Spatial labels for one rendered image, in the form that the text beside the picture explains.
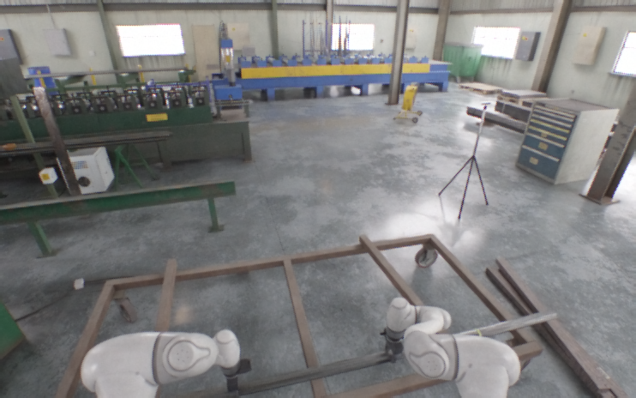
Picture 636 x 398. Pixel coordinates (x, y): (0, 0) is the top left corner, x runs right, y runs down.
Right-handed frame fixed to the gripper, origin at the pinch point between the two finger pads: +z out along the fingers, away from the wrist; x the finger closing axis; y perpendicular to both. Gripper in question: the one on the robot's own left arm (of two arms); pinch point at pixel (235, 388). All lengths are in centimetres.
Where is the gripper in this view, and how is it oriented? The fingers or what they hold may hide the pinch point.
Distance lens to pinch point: 179.5
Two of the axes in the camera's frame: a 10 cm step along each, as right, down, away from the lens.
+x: 2.4, 4.7, -8.5
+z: 0.0, 8.8, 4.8
